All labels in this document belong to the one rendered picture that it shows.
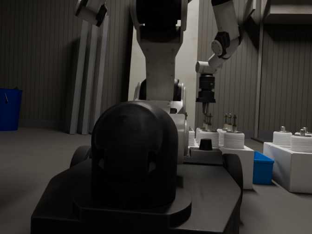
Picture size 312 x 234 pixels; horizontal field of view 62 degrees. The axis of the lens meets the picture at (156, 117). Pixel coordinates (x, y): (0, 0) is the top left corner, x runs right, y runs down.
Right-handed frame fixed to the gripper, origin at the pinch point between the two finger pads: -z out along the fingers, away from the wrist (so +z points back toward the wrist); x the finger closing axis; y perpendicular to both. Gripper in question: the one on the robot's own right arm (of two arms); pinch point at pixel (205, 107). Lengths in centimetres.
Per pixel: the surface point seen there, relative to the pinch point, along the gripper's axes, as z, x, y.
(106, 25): 107, -2, -217
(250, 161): -24.0, 1.4, 36.0
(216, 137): -14.2, 12.0, 24.4
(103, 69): 48, 3, -207
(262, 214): -37, 20, 58
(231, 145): -17.7, 6.4, 28.9
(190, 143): -17.7, 22.3, 18.0
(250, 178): -31.9, 1.4, 35.9
